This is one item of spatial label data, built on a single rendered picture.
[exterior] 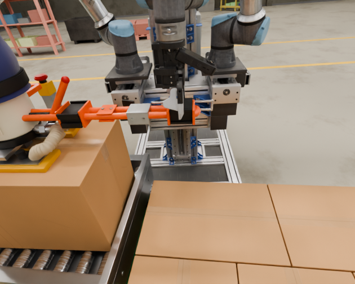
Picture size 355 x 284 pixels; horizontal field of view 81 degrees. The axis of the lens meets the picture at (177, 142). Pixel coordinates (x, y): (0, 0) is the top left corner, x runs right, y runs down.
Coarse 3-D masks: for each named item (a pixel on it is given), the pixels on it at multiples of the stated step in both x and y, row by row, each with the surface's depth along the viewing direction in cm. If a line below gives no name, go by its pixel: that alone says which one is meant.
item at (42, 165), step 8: (16, 152) 68; (24, 152) 69; (56, 152) 72; (8, 160) 69; (16, 160) 69; (24, 160) 68; (40, 160) 68; (48, 160) 68; (0, 168) 67; (8, 168) 67; (16, 168) 66; (24, 168) 66; (32, 168) 66; (40, 168) 66; (48, 168) 68
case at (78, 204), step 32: (96, 128) 85; (64, 160) 71; (96, 160) 72; (128, 160) 105; (0, 192) 65; (32, 192) 64; (64, 192) 63; (96, 192) 71; (128, 192) 105; (0, 224) 77; (32, 224) 76; (64, 224) 74; (96, 224) 73
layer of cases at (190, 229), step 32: (160, 192) 108; (192, 192) 107; (224, 192) 106; (256, 192) 104; (288, 192) 103; (320, 192) 102; (352, 192) 101; (160, 224) 94; (192, 224) 93; (224, 224) 92; (256, 224) 91; (288, 224) 90; (320, 224) 89; (352, 224) 88; (160, 256) 84; (192, 256) 82; (224, 256) 81; (256, 256) 81; (288, 256) 80; (320, 256) 79; (352, 256) 78
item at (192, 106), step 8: (184, 104) 64; (192, 104) 64; (168, 112) 62; (176, 112) 63; (184, 112) 63; (192, 112) 61; (168, 120) 63; (176, 120) 65; (184, 120) 64; (192, 120) 63
